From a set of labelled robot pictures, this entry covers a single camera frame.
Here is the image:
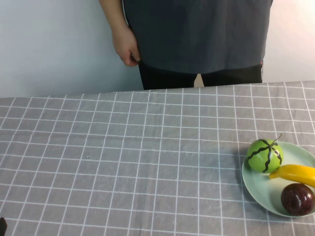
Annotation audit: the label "black trousers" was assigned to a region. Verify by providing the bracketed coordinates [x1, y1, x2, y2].
[138, 58, 265, 90]

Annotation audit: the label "green toy watermelon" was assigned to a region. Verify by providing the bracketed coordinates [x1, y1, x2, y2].
[247, 133, 284, 174]

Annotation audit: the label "person's right hand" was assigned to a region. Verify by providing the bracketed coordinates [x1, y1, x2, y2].
[111, 26, 142, 67]

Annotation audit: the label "person's right forearm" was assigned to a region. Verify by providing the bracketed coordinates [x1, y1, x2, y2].
[98, 0, 132, 33]

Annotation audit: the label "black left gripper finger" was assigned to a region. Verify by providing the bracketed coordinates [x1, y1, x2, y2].
[0, 217, 8, 236]

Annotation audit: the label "grey checked tablecloth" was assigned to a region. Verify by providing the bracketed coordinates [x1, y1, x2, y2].
[0, 80, 315, 236]

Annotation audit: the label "dark purple toy plum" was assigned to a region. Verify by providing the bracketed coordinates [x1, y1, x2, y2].
[281, 183, 315, 217]

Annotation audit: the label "dark grey t-shirt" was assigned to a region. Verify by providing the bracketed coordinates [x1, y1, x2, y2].
[122, 0, 274, 75]

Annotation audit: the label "yellow toy banana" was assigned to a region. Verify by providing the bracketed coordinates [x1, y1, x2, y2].
[268, 164, 315, 189]

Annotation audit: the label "pale green round plate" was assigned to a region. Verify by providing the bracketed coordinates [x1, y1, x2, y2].
[242, 141, 315, 218]

